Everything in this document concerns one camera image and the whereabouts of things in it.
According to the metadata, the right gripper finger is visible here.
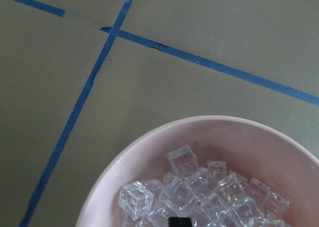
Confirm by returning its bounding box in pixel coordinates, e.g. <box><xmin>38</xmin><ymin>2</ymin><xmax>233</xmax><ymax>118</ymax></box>
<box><xmin>168</xmin><ymin>217</ymin><xmax>192</xmax><ymax>227</ymax></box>

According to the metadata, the clear ice cubes pile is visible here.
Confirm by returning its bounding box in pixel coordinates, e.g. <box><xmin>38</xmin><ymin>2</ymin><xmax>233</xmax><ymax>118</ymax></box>
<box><xmin>119</xmin><ymin>145</ymin><xmax>290</xmax><ymax>227</ymax></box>

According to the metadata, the pink bowl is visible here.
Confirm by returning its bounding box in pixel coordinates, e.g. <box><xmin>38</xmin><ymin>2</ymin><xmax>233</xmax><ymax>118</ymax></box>
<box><xmin>76</xmin><ymin>116</ymin><xmax>319</xmax><ymax>227</ymax></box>

